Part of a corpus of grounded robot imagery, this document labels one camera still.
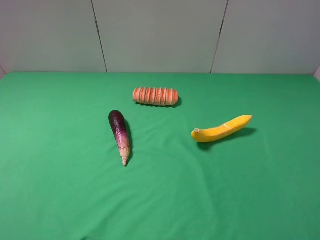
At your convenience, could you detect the purple eggplant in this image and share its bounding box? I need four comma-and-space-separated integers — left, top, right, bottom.
108, 110, 131, 167

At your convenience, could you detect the orange ridged bread roll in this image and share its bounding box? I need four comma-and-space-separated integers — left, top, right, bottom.
132, 87, 179, 106

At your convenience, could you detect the yellow banana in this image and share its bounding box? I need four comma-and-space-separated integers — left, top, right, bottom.
191, 115, 253, 143

